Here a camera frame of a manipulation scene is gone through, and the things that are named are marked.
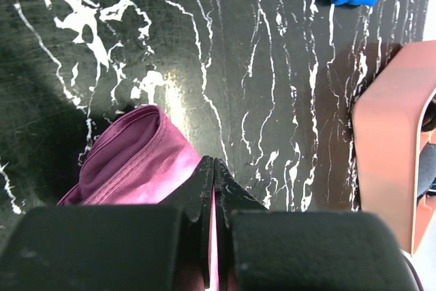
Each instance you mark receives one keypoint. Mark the grey cloth in tray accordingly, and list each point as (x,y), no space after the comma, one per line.
(426,169)

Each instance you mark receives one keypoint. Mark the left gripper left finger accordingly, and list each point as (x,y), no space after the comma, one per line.
(194,200)

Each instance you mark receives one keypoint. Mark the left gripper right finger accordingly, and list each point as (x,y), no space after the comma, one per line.
(229,196)

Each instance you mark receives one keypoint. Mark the magenta cloth napkin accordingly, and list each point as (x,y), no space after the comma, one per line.
(135,164)

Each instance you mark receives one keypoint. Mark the pink compartment tray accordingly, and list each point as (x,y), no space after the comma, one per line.
(387,120)

